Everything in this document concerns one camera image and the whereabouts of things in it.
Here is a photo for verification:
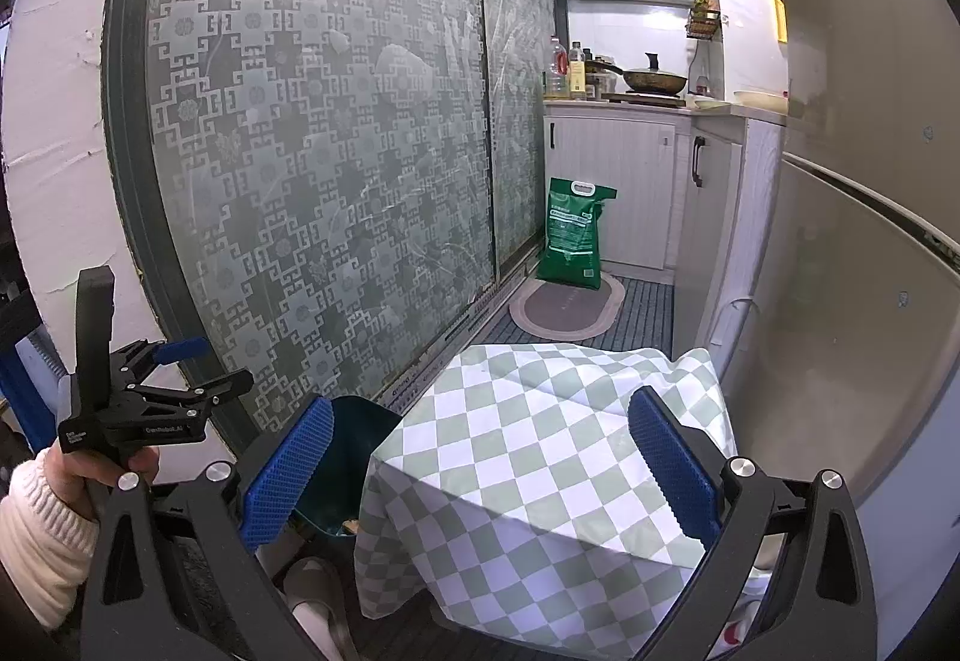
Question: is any oval brown floor mat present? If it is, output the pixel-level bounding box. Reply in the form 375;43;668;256
510;275;627;337

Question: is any large cooking oil bottle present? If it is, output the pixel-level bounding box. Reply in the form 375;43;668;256
545;35;569;101

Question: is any wire spice rack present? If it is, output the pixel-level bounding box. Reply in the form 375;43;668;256
686;0;722;41

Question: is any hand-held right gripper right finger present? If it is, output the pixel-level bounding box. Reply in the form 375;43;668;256
627;386;878;661

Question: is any wide patterned glass sliding door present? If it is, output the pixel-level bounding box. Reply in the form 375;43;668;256
101;0;497;456

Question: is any green rice bag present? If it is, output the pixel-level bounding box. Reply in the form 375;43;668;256
535;176;620;291

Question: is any grey slipper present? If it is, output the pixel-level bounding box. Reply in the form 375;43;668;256
283;556;351;661

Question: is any blue frame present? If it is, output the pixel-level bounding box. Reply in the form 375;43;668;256
0;329;62;453

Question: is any white double door cabinet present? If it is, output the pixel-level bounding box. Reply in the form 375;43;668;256
671;106;785;362

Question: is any black induction cooktop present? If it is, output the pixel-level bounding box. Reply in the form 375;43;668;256
600;91;688;106

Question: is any person's left hand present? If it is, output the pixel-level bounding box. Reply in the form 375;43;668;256
45;447;162;521

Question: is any narrow patterned glass sliding door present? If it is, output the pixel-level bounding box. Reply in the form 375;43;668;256
475;0;561;283

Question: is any grey striped floor runner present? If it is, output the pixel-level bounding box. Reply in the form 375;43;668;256
480;277;676;362

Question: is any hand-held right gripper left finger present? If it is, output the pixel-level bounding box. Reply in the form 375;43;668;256
79;397;336;661

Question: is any green white checkered tablecloth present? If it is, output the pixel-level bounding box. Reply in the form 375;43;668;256
352;342;758;654

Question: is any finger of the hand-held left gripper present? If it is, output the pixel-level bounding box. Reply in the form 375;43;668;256
111;336;212;396
130;368;255;408

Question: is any dark teal trash bin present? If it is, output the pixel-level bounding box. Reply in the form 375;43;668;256
289;395;402;540

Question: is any beige refrigerator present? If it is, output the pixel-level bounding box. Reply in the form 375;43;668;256
720;0;960;661

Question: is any white single door cabinet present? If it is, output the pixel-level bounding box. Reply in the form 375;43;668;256
541;98;695;272

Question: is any frying pan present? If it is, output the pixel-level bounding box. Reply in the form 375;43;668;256
585;52;689;94

